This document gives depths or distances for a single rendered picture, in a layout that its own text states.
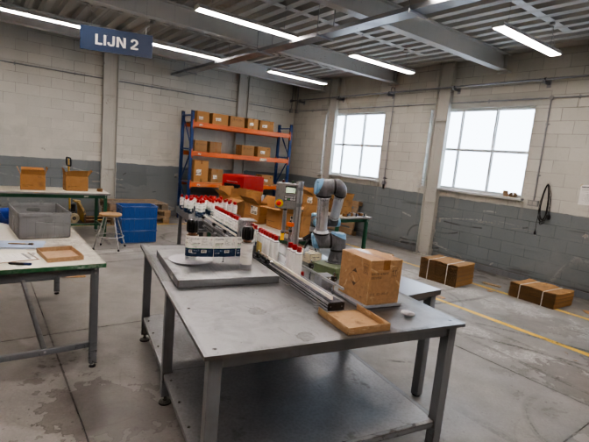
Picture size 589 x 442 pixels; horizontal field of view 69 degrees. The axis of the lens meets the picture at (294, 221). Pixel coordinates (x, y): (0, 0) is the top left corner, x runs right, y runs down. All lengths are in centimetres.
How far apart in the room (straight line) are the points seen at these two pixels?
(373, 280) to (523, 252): 563
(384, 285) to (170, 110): 873
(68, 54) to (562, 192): 935
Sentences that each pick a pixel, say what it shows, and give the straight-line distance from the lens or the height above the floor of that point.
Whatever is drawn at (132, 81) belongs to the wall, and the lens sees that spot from 1052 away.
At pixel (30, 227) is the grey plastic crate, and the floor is 90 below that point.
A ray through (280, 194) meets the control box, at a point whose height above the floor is 139.
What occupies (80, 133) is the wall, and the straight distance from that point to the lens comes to 1021.
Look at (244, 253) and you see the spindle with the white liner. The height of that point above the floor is 100.
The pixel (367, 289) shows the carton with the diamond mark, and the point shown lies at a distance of 257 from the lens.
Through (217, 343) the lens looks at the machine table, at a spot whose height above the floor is 83.
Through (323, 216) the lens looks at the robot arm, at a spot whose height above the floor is 126.
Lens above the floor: 166
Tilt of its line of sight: 8 degrees down
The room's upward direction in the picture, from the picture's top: 5 degrees clockwise
